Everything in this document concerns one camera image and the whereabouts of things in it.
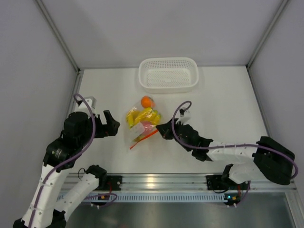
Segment aluminium frame post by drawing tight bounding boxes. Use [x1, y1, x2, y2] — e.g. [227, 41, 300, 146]
[247, 0, 295, 69]
[35, 0, 81, 73]

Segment purple cable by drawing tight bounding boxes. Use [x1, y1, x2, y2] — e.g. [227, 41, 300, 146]
[28, 93, 118, 224]
[171, 101, 299, 207]

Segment white slotted cable duct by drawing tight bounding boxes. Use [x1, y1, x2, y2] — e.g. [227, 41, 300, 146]
[82, 192, 236, 203]

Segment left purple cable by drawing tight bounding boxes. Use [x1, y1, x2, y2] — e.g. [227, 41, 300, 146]
[28, 93, 118, 224]

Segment orange fake fruit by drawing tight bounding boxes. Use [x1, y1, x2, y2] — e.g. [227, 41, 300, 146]
[141, 96, 155, 108]

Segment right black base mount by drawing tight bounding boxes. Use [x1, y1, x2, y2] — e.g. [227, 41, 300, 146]
[206, 175, 230, 193]

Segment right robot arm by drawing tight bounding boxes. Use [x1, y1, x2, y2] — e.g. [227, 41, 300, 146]
[156, 119, 295, 189]

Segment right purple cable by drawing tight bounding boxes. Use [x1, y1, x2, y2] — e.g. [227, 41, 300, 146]
[171, 101, 299, 207]

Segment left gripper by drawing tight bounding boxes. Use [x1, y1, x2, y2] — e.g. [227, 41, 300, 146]
[78, 110, 119, 148]

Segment yellow fake bananas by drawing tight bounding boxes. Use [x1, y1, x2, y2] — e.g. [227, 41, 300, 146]
[126, 107, 162, 128]

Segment pink fake peach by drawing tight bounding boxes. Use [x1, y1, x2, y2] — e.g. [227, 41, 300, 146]
[141, 120, 155, 132]

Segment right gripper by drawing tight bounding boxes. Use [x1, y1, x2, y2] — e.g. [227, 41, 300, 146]
[157, 117, 192, 152]

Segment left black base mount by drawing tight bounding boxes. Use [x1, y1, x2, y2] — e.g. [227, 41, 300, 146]
[96, 175, 123, 191]

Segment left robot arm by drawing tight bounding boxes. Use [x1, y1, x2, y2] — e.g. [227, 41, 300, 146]
[13, 110, 120, 228]

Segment clear zip top bag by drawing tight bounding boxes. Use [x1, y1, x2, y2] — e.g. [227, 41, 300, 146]
[124, 95, 162, 150]

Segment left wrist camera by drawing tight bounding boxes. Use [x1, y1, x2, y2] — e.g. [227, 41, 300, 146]
[77, 96, 96, 113]

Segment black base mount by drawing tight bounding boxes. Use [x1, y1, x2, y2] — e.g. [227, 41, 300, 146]
[96, 175, 123, 191]
[206, 175, 230, 193]

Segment white perforated plastic basket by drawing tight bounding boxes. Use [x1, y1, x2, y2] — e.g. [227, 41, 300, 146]
[138, 57, 199, 94]

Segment left aluminium frame post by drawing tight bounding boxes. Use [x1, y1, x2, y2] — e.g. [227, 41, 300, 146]
[35, 0, 81, 73]

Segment right aluminium frame post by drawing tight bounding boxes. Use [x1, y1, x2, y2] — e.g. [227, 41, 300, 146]
[247, 0, 295, 69]

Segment aluminium mounting rail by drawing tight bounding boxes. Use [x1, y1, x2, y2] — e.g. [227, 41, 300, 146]
[62, 172, 297, 190]

